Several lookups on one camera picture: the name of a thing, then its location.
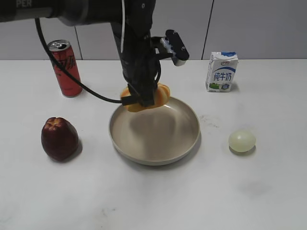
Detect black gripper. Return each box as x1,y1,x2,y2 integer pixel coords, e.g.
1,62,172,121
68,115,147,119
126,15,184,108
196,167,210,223
119,35,158,107

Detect orange yellow croissant bread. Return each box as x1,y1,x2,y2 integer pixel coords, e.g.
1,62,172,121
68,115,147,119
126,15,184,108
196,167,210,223
123,83,170,113

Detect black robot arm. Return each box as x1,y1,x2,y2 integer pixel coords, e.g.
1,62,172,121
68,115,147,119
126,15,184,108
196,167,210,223
0,0,169,107

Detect beige round plate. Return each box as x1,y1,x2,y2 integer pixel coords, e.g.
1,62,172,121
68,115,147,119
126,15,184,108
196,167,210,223
108,97,201,166

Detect white milk carton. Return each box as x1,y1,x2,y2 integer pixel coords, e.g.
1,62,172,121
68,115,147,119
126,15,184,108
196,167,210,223
205,52,238,92

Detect dark red wax apple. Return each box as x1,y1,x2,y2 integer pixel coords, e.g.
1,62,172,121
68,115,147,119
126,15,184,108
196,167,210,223
41,117,79,161

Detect red cola can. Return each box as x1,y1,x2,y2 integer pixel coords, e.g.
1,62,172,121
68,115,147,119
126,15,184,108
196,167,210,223
47,40,83,98

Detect white peeled onion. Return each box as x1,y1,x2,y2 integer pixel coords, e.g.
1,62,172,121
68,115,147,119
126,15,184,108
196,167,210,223
228,129,256,152

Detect black cable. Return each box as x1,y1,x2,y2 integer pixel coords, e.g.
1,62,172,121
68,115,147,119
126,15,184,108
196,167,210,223
35,18,123,104

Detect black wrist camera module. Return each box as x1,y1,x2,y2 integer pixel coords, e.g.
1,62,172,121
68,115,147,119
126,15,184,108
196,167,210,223
151,29,189,67

